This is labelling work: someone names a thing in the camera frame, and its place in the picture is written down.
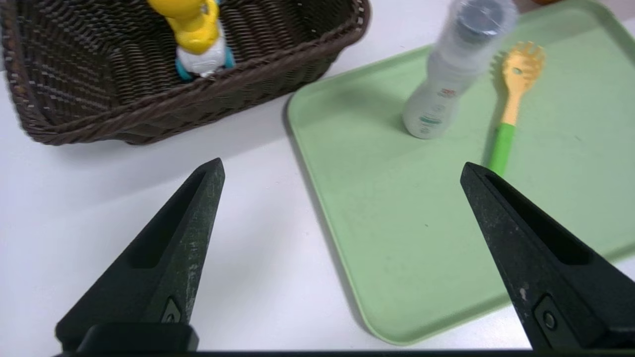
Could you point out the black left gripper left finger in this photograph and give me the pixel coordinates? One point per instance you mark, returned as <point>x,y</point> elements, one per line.
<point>168,258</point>

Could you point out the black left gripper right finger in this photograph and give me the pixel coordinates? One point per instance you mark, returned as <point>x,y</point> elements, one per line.
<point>540,277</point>

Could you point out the yellow duck toy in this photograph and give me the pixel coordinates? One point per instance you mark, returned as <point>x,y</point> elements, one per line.
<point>198,29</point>

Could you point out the dark brown wicker basket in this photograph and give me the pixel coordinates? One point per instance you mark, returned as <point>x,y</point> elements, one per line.
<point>99,74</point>

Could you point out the light green plastic tray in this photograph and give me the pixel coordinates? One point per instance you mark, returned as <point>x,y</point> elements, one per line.
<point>421,223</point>

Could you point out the clear spray bottle silver cap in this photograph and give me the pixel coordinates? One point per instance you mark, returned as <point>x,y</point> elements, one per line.
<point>446,84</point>

